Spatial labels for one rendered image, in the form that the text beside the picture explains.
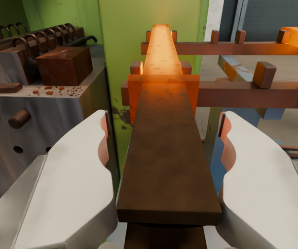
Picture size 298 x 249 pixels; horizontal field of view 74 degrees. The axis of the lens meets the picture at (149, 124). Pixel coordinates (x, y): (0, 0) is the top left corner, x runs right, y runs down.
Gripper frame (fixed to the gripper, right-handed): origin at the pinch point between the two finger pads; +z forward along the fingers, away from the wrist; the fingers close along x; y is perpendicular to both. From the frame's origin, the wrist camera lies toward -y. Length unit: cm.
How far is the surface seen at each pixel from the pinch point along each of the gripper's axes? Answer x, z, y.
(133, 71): -2.7, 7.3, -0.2
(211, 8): 123, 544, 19
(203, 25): 19, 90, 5
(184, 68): 2.0, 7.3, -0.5
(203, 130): 43, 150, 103
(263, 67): 9.0, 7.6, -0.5
